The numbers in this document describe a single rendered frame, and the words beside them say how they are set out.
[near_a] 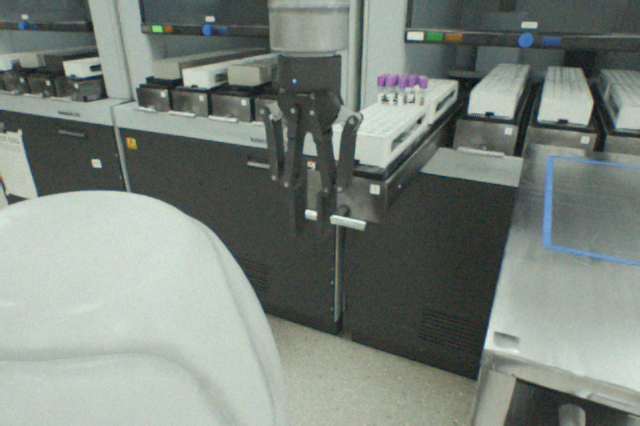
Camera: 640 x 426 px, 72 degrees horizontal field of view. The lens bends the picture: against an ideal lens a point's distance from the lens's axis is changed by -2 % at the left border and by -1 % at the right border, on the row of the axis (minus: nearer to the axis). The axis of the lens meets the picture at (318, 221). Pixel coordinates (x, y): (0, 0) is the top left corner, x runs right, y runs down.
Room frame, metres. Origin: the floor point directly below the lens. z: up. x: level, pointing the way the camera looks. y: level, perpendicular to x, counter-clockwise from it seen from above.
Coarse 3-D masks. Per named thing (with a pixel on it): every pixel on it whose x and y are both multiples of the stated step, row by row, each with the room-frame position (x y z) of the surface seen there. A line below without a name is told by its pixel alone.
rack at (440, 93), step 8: (432, 80) 1.23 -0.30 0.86; (440, 80) 1.22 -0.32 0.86; (448, 80) 1.22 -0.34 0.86; (432, 88) 1.10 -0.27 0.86; (440, 88) 1.10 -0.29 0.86; (448, 88) 1.10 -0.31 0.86; (456, 88) 1.19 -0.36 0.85; (416, 96) 0.99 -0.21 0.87; (432, 96) 1.00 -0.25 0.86; (440, 96) 1.01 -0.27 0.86; (448, 96) 1.20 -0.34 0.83; (456, 96) 1.20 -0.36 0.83; (432, 104) 0.95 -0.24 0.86; (440, 104) 1.17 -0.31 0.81; (448, 104) 1.11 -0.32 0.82; (432, 112) 0.95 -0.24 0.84; (440, 112) 1.03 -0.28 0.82; (432, 120) 0.96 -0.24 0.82
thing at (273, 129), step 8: (264, 112) 0.56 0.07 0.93; (264, 120) 0.56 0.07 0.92; (272, 120) 0.56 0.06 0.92; (280, 120) 0.57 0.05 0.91; (272, 128) 0.55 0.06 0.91; (280, 128) 0.57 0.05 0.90; (272, 136) 0.55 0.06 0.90; (280, 136) 0.57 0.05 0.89; (272, 144) 0.55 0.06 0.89; (280, 144) 0.56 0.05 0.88; (272, 152) 0.55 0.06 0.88; (280, 152) 0.56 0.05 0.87; (272, 160) 0.55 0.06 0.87; (280, 160) 0.56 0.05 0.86; (272, 168) 0.55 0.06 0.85; (280, 168) 0.57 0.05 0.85; (272, 176) 0.55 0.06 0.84
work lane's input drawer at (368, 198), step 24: (432, 144) 0.90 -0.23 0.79; (312, 168) 0.69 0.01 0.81; (336, 168) 0.67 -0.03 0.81; (360, 168) 0.66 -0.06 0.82; (384, 168) 0.66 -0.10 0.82; (408, 168) 0.73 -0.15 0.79; (312, 192) 0.68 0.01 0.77; (360, 192) 0.64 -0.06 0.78; (384, 192) 0.63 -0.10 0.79; (312, 216) 0.63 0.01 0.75; (336, 216) 0.62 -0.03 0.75; (360, 216) 0.64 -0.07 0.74; (384, 216) 0.63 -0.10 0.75
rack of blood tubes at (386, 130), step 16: (368, 112) 0.84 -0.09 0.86; (384, 112) 0.84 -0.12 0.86; (400, 112) 0.84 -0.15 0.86; (416, 112) 0.84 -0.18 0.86; (336, 128) 0.73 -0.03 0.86; (368, 128) 0.72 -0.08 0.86; (384, 128) 0.72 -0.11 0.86; (400, 128) 0.73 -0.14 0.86; (416, 128) 0.86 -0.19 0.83; (336, 144) 0.70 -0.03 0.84; (368, 144) 0.68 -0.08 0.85; (384, 144) 0.67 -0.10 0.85; (400, 144) 0.82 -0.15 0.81; (368, 160) 0.68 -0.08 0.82; (384, 160) 0.67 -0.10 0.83
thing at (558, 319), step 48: (528, 144) 0.78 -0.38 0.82; (528, 192) 0.56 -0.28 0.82; (576, 192) 0.56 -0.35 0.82; (624, 192) 0.56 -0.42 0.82; (528, 240) 0.42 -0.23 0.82; (576, 240) 0.42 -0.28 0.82; (624, 240) 0.42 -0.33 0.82; (528, 288) 0.33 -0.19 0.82; (576, 288) 0.33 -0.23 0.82; (624, 288) 0.33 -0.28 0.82; (528, 336) 0.27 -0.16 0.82; (576, 336) 0.27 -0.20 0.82; (624, 336) 0.27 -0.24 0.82; (480, 384) 0.26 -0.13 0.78; (576, 384) 0.23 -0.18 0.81; (624, 384) 0.22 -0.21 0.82
